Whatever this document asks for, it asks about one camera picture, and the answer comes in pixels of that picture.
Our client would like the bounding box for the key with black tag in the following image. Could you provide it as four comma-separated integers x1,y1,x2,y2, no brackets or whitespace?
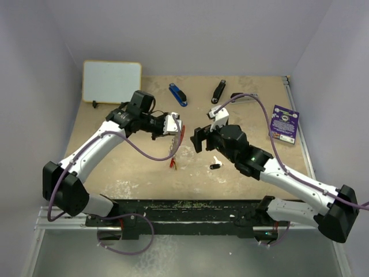
209,156,223,170

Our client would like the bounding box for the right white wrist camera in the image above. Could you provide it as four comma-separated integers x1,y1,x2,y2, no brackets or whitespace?
207,105,229,132

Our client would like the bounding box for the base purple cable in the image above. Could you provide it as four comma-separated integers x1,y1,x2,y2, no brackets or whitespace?
96,213,155,255
258,222,291,248

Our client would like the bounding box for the grey black stapler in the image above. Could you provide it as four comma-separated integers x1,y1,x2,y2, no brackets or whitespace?
229,92,259,104

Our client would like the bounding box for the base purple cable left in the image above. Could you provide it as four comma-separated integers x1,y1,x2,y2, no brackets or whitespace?
96,213,155,255

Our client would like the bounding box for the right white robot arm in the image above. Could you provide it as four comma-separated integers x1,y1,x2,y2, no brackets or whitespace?
190,125,359,243

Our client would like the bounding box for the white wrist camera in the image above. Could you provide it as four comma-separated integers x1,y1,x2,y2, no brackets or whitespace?
163,112,182,136
207,105,229,132

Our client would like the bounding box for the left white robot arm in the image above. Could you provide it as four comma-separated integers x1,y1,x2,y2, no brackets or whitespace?
42,91,180,226

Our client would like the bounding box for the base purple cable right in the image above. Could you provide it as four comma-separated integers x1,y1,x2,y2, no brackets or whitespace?
258,222,291,248

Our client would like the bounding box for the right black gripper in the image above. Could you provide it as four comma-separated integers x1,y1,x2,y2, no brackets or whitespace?
190,121,238,163

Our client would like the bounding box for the blue stapler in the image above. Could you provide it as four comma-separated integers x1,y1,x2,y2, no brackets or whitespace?
168,83,187,107

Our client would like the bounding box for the small whiteboard yellow frame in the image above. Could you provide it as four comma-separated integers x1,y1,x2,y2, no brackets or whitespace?
82,60,142,104

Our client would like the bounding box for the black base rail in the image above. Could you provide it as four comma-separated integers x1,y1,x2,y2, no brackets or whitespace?
86,200,287,243

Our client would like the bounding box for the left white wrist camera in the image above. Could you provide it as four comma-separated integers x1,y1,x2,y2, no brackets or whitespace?
163,112,182,136

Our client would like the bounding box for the purple card package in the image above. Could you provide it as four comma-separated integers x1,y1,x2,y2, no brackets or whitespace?
270,105,300,145

